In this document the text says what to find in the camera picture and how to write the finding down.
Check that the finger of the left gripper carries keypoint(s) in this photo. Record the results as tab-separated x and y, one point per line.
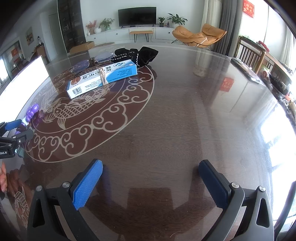
4	126
16	140

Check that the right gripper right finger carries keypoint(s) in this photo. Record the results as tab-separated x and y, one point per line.
227	197

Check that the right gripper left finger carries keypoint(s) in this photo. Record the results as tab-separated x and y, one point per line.
75	195

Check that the purple bead toy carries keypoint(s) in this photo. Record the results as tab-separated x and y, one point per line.
30	113

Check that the blue white medicine box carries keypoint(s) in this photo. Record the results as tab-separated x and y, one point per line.
100	77

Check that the black gloves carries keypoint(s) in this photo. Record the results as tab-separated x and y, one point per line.
140	57

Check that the white cardboard sorting box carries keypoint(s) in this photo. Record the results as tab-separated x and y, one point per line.
22	87

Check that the person's left hand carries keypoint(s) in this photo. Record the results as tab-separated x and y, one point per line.
3	177

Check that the brown cardboard box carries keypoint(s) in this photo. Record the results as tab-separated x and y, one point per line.
82	47

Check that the dark display shelf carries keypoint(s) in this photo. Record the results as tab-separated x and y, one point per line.
69	13

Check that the red flower vase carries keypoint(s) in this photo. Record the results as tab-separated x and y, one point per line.
91	26

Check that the green potted plant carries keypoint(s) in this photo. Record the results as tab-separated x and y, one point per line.
106	23

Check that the wooden dining chair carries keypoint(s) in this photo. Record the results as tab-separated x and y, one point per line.
250	53

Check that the small wooden bench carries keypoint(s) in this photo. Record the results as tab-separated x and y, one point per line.
146	33

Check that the orange lounge chair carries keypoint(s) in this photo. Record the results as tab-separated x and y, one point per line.
208	36

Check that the black television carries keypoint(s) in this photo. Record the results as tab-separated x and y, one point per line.
137	16

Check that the white tv cabinet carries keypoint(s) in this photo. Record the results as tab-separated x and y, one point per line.
118	36

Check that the grey curtain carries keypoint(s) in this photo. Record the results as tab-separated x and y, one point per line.
230	21

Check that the green plant right side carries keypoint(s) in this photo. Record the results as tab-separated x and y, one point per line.
176	19

